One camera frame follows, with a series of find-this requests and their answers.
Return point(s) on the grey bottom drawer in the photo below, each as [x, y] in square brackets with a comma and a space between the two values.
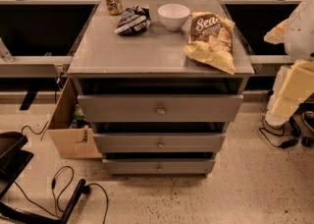
[158, 166]

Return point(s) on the grey drawer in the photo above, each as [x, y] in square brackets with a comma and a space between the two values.
[159, 108]
[158, 166]
[128, 143]

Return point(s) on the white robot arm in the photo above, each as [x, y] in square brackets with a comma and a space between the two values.
[294, 84]

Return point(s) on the grey drawer cabinet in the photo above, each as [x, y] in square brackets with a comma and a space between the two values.
[150, 63]

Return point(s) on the grey top drawer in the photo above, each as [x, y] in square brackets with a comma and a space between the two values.
[159, 108]

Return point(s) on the grey middle drawer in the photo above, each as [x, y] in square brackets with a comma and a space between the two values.
[128, 143]

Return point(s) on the yellow brown chip bag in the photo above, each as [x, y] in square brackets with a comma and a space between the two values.
[211, 41]

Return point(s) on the green bottle in box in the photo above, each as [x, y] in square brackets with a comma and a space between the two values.
[78, 114]

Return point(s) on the dark blue snack bag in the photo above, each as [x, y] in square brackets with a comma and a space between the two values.
[134, 20]

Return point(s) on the white bowl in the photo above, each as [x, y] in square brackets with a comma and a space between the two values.
[173, 16]

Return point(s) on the cardboard box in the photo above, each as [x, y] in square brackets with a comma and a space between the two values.
[70, 143]

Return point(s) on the right grey desk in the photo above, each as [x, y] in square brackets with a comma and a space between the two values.
[254, 19]

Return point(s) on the grey desk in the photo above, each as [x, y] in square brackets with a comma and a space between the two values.
[42, 34]
[254, 19]

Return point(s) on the left grey desk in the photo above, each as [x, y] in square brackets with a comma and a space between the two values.
[42, 34]

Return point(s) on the black power adapter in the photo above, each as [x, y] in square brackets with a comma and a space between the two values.
[289, 143]

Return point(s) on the black table leg right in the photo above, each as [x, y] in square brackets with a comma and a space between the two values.
[295, 130]

